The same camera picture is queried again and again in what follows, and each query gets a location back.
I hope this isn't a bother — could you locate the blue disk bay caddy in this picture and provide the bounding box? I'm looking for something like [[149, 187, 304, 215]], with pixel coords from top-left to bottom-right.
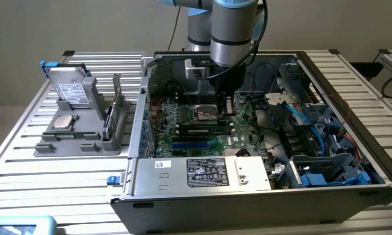
[[299, 170, 371, 188]]

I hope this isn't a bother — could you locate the blue case latch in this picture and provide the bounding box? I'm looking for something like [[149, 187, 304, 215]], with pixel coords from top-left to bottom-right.
[[105, 174, 124, 188]]

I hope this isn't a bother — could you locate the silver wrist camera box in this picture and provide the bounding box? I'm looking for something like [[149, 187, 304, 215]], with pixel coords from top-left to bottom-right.
[[184, 59, 213, 79]]

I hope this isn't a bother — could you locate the grey metal drive cage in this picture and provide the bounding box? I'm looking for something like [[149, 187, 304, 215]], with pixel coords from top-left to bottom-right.
[[263, 62, 311, 118]]

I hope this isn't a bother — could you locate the thin black wall cable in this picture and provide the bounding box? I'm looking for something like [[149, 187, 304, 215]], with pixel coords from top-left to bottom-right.
[[167, 6, 183, 51]]

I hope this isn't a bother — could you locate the black open PC case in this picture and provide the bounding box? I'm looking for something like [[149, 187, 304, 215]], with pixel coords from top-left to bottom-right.
[[109, 50, 392, 229]]

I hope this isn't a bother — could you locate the grey metal disk bay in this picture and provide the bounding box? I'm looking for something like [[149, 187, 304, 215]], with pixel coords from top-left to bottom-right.
[[285, 102, 374, 189]]

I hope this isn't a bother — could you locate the green RAM stick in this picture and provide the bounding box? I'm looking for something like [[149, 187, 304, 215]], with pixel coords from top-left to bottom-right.
[[41, 131, 99, 138]]

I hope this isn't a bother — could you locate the silver CPU chip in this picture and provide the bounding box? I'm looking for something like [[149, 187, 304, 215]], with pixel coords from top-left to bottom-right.
[[53, 114, 79, 130]]

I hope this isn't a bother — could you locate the installed black RAM stick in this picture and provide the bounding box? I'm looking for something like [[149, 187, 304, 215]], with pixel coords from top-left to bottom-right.
[[177, 124, 232, 136]]

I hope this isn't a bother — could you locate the silver hard disk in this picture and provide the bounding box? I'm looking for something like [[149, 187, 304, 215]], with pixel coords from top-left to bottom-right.
[[48, 68, 89, 105]]

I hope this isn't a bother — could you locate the red thin wire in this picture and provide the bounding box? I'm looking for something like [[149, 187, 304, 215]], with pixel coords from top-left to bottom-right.
[[301, 94, 354, 124]]

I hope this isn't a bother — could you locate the grey parts rack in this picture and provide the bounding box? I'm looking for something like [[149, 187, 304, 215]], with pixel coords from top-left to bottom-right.
[[32, 75, 132, 158]]

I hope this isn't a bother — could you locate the metal socket cover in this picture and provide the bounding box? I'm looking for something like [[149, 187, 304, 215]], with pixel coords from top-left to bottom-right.
[[225, 95, 239, 116]]

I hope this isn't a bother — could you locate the black expansion slot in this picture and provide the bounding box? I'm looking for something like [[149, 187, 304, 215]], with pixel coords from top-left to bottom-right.
[[171, 136, 216, 143]]

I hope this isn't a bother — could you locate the CPU socket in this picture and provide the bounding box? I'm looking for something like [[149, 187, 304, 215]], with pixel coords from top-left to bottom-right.
[[189, 104, 221, 122]]

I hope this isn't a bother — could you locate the graphics card with metal bracket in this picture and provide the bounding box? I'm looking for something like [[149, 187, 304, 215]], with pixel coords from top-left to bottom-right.
[[101, 73, 127, 143]]

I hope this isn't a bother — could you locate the teal plastic device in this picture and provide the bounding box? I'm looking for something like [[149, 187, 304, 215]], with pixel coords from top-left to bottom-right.
[[0, 215, 59, 235]]

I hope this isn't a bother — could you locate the silver power supply unit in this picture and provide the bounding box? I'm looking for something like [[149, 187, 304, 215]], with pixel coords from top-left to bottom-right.
[[129, 156, 272, 197]]

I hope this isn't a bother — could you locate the green motherboard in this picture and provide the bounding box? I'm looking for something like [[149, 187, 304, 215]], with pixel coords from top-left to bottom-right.
[[149, 92, 277, 159]]

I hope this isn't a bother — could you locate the blue disk bracket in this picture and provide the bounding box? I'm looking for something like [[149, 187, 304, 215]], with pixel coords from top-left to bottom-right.
[[39, 60, 60, 79]]

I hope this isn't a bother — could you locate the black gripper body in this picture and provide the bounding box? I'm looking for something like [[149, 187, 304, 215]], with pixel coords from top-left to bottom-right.
[[209, 61, 248, 99]]

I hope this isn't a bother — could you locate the blue data wire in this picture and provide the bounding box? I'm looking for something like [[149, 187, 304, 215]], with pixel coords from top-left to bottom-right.
[[280, 101, 343, 160]]

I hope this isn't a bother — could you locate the blue expansion slot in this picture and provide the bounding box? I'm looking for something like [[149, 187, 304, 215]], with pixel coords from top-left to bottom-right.
[[172, 141, 217, 149]]

